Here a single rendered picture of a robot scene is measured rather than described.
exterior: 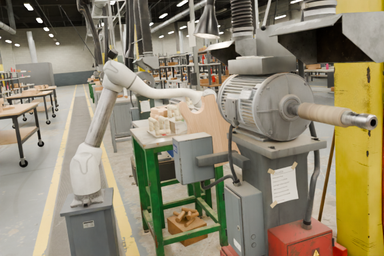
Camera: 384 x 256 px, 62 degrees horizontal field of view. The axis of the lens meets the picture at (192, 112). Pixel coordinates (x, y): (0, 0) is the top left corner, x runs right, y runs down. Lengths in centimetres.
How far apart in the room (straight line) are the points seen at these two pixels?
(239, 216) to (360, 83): 122
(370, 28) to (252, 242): 86
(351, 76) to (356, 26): 123
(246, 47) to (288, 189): 66
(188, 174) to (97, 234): 78
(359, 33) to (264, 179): 61
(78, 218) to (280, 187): 114
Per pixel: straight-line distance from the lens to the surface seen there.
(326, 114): 103
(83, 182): 192
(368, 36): 103
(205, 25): 158
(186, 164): 140
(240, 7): 161
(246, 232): 133
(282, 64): 125
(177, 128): 232
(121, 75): 189
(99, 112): 207
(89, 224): 196
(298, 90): 123
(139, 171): 278
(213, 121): 171
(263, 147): 119
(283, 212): 135
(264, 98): 116
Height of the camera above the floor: 145
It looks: 9 degrees down
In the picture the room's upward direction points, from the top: 5 degrees counter-clockwise
